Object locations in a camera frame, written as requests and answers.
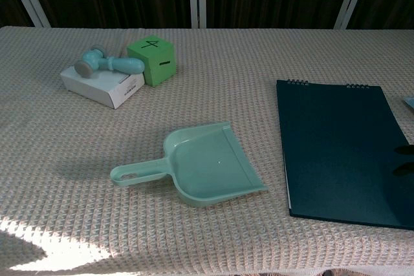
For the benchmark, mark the small blue white packet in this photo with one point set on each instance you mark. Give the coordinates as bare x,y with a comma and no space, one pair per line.
410,101

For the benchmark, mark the beige waffle-weave tablecloth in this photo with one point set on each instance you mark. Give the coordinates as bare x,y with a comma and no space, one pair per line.
97,159

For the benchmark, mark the green cube with number four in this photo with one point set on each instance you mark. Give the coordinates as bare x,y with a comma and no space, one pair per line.
155,66

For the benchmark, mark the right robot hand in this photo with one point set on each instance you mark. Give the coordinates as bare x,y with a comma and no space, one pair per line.
406,149

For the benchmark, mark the dark teal spiral notebook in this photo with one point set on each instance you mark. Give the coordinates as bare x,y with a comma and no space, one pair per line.
339,159

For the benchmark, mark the teal handheld massage roller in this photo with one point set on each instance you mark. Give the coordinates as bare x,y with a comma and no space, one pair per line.
129,64

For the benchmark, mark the white cardboard box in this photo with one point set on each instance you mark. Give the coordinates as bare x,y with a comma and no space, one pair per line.
97,90

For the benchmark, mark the mint green plastic dustpan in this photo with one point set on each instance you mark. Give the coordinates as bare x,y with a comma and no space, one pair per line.
210,166

